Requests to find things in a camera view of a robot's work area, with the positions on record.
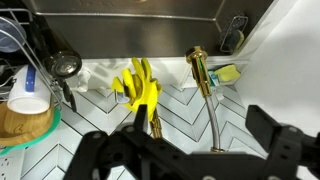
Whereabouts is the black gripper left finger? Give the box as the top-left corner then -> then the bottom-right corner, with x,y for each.
63,104 -> 161,180

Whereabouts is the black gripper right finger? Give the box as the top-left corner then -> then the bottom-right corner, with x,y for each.
245,104 -> 320,180

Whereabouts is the gold spring pull-down faucet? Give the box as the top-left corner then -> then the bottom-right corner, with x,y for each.
149,45 -> 226,154

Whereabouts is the yellow rubber glove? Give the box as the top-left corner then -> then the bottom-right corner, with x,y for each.
110,57 -> 163,122

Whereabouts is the small white counter fixture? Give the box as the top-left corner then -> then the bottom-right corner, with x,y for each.
77,68 -> 92,93

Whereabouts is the white sponge tray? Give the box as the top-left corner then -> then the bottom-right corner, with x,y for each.
181,59 -> 252,90

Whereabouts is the yellow sponge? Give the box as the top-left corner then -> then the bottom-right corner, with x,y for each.
213,63 -> 242,83

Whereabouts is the clear soap bottle teal label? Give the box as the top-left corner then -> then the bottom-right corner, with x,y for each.
208,69 -> 222,90

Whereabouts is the wooden bowl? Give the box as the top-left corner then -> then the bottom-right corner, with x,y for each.
0,99 -> 56,147

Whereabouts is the white mug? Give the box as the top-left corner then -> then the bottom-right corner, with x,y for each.
6,63 -> 53,115

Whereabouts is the black cylindrical bottle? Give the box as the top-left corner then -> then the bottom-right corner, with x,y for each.
32,18 -> 84,80

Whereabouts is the dark sponge in caddy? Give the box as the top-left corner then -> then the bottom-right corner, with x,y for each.
224,29 -> 245,52

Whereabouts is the dark steel kitchen sink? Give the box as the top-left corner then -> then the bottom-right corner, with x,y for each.
31,0 -> 275,60

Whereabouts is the round plastic container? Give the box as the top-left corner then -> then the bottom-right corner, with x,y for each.
0,16 -> 28,54

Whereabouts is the white wall outlet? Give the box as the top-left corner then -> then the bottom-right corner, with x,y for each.
0,155 -> 17,180

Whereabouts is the wire sink caddy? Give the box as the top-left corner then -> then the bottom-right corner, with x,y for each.
218,14 -> 250,54

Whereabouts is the black wire dish rack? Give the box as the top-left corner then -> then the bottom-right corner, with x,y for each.
0,8 -> 84,113

